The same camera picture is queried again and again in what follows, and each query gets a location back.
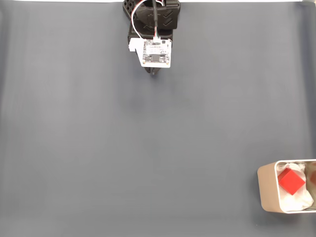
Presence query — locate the red cube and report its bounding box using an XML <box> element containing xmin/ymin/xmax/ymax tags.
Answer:
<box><xmin>278</xmin><ymin>168</ymin><xmax>306</xmax><ymax>196</ymax></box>

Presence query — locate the beige metal box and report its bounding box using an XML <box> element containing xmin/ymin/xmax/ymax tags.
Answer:
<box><xmin>257</xmin><ymin>159</ymin><xmax>316</xmax><ymax>213</ymax></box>

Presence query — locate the dark blue table mat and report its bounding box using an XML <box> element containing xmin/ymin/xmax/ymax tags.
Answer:
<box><xmin>0</xmin><ymin>1</ymin><xmax>316</xmax><ymax>237</ymax></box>

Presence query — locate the white crumpled tissue paper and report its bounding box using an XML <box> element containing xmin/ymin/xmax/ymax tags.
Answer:
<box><xmin>276</xmin><ymin>161</ymin><xmax>315</xmax><ymax>212</ymax></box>

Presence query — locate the red white servo wire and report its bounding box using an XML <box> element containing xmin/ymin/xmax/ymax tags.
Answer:
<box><xmin>130</xmin><ymin>0</ymin><xmax>149</xmax><ymax>40</ymax></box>

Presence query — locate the white camera board mount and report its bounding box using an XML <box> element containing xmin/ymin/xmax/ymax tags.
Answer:
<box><xmin>128</xmin><ymin>37</ymin><xmax>172</xmax><ymax>69</ymax></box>

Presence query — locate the black camera cable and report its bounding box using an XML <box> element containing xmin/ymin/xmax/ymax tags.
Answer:
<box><xmin>152</xmin><ymin>0</ymin><xmax>161</xmax><ymax>40</ymax></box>

